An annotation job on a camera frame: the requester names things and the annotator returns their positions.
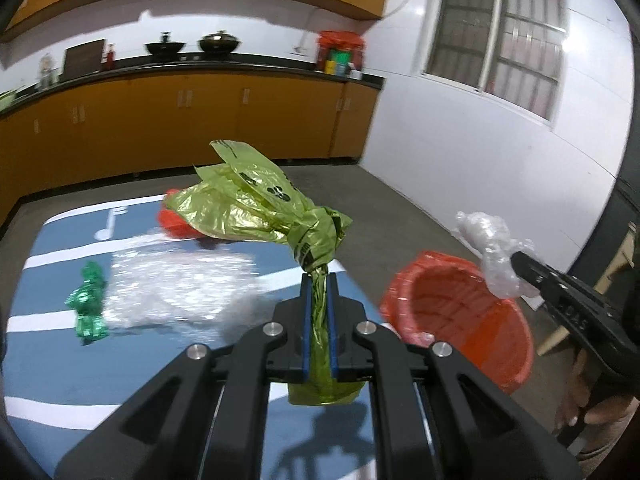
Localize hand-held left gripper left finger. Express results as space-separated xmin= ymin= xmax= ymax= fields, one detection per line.
xmin=52 ymin=272 xmax=321 ymax=480

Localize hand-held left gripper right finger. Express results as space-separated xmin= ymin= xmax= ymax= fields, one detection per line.
xmin=325 ymin=274 xmax=581 ymax=480

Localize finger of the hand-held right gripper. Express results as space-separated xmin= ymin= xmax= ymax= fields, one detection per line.
xmin=510 ymin=251 xmax=567 ymax=306

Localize clear plastic bag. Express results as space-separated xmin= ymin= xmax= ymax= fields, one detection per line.
xmin=455 ymin=210 xmax=536 ymax=298

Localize bin with red liner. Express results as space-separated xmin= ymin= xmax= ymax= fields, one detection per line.
xmin=379 ymin=251 xmax=535 ymax=395

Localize olive green plastic bag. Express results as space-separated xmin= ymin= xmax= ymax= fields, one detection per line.
xmin=164 ymin=140 xmax=366 ymax=407

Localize person's right hand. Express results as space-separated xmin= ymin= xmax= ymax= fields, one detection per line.
xmin=554 ymin=350 xmax=640 ymax=442

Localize white plastic bag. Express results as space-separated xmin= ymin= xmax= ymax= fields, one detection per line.
xmin=107 ymin=247 xmax=261 ymax=331

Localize red plastic bag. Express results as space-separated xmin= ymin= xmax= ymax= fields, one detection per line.
xmin=157 ymin=189 xmax=236 ymax=251

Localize dark green foil bag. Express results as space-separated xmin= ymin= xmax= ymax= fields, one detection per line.
xmin=65 ymin=261 xmax=108 ymax=345

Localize wooden lower cabinets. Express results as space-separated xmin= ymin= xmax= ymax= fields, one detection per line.
xmin=0 ymin=67 xmax=386 ymax=221

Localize barred window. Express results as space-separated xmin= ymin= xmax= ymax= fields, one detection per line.
xmin=424 ymin=0 xmax=571 ymax=122

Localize blue striped tablecloth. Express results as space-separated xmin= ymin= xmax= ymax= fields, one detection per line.
xmin=0 ymin=195 xmax=436 ymax=480

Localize black kitchen countertop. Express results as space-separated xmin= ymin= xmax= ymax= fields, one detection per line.
xmin=0 ymin=55 xmax=386 ymax=111

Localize red bag covered appliance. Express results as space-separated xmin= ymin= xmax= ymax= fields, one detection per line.
xmin=316 ymin=30 xmax=366 ymax=73

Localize black wok with lid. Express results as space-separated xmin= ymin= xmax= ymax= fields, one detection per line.
xmin=145 ymin=32 xmax=187 ymax=56
xmin=197 ymin=31 xmax=241 ymax=54

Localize dark wooden cutting board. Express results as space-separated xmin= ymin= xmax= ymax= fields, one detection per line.
xmin=64 ymin=39 xmax=106 ymax=78

